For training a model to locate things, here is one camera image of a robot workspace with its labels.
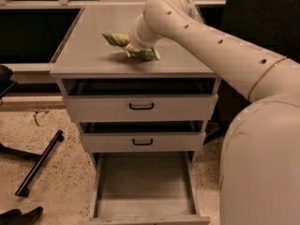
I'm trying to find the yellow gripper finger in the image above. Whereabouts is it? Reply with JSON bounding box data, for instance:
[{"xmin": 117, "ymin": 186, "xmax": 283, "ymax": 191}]
[{"xmin": 123, "ymin": 43, "xmax": 141, "ymax": 57}]

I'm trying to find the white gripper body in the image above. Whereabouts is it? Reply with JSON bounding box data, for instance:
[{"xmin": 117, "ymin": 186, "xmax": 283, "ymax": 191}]
[{"xmin": 128, "ymin": 15, "xmax": 161, "ymax": 50}]

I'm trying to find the green jalapeno chip bag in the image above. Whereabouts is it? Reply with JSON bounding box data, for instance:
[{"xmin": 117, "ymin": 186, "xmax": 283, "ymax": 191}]
[{"xmin": 102, "ymin": 32, "xmax": 160, "ymax": 61}]

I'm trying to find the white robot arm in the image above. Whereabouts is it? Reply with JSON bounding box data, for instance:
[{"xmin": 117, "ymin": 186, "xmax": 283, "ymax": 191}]
[{"xmin": 128, "ymin": 0, "xmax": 300, "ymax": 225}]

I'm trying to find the top grey drawer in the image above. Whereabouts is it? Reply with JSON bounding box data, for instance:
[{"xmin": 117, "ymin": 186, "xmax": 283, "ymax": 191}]
[{"xmin": 62, "ymin": 78, "xmax": 218, "ymax": 122}]

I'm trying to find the grey drawer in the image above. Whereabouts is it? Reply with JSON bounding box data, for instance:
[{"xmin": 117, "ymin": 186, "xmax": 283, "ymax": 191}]
[
  {"xmin": 80, "ymin": 121, "xmax": 205, "ymax": 152},
  {"xmin": 62, "ymin": 78, "xmax": 218, "ymax": 122},
  {"xmin": 80, "ymin": 152, "xmax": 210, "ymax": 225}
]

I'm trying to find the grey drawer cabinet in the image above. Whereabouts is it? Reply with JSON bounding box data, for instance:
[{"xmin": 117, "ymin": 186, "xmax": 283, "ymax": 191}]
[{"xmin": 49, "ymin": 4, "xmax": 228, "ymax": 225}]

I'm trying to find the middle grey drawer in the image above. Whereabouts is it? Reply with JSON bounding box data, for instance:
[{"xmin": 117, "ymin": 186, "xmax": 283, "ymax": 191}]
[{"xmin": 80, "ymin": 121, "xmax": 205, "ymax": 152}]

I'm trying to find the bottom grey drawer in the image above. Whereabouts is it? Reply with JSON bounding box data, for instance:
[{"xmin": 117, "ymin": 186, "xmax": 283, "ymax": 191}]
[{"xmin": 80, "ymin": 152, "xmax": 210, "ymax": 225}]

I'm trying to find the black chair seat left edge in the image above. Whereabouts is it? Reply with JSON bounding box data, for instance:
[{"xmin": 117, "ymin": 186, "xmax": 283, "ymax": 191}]
[{"xmin": 0, "ymin": 65, "xmax": 17, "ymax": 98}]

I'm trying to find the black office chair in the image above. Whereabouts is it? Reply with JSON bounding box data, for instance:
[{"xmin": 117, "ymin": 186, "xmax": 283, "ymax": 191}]
[{"xmin": 202, "ymin": 0, "xmax": 300, "ymax": 145}]

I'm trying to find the black chair base leg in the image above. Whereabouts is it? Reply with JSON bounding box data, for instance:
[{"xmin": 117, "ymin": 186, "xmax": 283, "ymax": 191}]
[{"xmin": 0, "ymin": 130, "xmax": 64, "ymax": 198}]

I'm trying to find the black object bottom left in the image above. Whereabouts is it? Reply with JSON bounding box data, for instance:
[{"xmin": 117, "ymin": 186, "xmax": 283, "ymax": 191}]
[{"xmin": 0, "ymin": 206, "xmax": 43, "ymax": 225}]

